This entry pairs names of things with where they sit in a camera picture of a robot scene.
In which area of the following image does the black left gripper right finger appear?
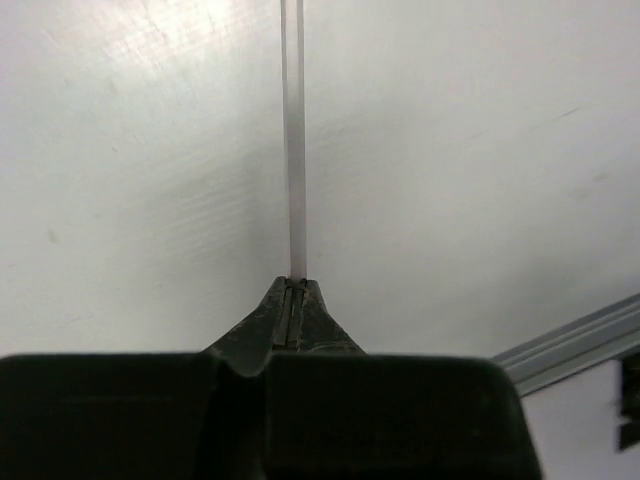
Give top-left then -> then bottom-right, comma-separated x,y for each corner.
262,282 -> 542,479

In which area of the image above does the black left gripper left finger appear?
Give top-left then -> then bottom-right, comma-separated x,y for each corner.
1,277 -> 292,479

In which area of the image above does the clear thin chopstick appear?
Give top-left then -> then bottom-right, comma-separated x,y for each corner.
280,0 -> 307,281

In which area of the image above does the aluminium table frame rail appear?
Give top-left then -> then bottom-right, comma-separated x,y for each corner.
494,295 -> 639,396

